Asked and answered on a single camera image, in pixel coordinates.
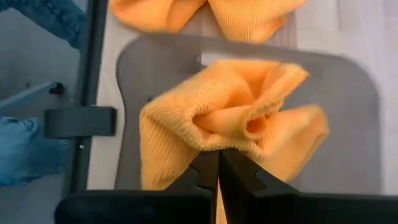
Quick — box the black aluminium table frame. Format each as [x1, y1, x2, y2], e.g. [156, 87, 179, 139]
[62, 0, 109, 197]

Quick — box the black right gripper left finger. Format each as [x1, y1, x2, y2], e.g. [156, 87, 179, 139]
[54, 151, 220, 224]

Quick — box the person's leg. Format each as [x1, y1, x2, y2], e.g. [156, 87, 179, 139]
[0, 0, 88, 51]
[0, 116, 70, 187]

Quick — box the orange microfiber towel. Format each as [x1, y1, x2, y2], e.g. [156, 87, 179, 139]
[108, 0, 309, 44]
[139, 58, 330, 224]

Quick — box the grey metal bar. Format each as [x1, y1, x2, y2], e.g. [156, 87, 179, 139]
[0, 81, 65, 110]

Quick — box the black frame bracket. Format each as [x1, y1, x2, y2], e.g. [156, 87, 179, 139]
[44, 106, 118, 139]

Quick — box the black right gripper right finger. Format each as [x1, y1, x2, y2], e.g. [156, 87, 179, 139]
[220, 148, 398, 224]

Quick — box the grey plastic bin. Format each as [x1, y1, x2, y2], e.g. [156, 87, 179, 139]
[114, 33, 382, 195]

